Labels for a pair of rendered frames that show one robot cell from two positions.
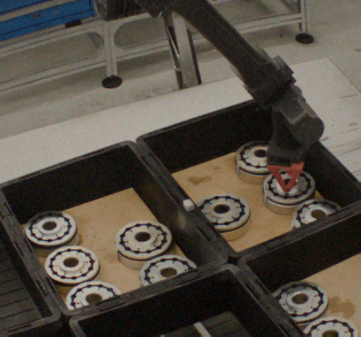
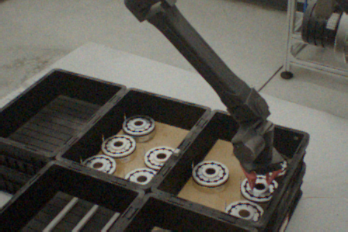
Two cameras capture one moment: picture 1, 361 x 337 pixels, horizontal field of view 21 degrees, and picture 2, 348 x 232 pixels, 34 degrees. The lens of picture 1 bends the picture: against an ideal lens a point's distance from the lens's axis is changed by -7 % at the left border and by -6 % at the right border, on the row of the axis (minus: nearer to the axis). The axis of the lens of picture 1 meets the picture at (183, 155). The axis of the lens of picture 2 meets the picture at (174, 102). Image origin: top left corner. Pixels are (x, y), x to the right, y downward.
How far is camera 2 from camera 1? 1.15 m
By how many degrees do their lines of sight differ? 43
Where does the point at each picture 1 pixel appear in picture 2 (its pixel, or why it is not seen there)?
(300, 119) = (237, 141)
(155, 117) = (305, 121)
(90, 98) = not seen: outside the picture
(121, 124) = (285, 113)
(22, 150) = not seen: hidden behind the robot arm
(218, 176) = not seen: hidden behind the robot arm
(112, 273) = (134, 164)
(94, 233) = (158, 142)
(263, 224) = (225, 197)
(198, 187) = (231, 157)
